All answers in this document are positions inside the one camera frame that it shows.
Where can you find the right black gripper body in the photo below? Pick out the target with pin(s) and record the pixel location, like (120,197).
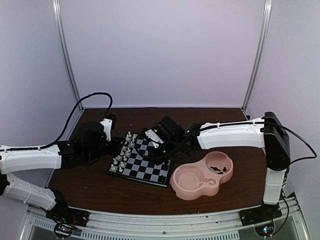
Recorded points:
(171,150)

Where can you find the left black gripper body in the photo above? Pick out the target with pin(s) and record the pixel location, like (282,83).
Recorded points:
(96,152)

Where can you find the black rook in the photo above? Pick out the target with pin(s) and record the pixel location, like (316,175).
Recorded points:
(163,178)

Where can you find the black and white chessboard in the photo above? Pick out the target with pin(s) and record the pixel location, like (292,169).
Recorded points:
(137,168)

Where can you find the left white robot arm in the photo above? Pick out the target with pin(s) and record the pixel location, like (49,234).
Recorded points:
(16,159)

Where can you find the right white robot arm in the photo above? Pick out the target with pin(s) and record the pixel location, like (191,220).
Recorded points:
(265,133)

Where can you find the pile of black chess pieces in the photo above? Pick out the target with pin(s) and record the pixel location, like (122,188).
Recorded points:
(219,171)

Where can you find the pink double pet bowl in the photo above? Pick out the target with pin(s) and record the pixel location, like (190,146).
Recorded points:
(193,180)

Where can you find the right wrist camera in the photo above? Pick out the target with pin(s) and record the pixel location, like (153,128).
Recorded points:
(154,138)

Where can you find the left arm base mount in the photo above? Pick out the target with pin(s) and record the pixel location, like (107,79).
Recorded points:
(69,216)

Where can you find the right aluminium frame post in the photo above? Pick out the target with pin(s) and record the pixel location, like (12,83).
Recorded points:
(264,29)

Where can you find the aluminium frame post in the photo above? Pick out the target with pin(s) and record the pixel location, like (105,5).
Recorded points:
(264,29)
(63,42)

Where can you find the left aluminium frame post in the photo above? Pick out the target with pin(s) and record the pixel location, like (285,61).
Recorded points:
(63,42)

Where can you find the front aluminium rail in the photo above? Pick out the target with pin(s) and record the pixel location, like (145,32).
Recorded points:
(223,225)

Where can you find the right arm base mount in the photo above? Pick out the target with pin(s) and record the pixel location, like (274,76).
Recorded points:
(259,214)

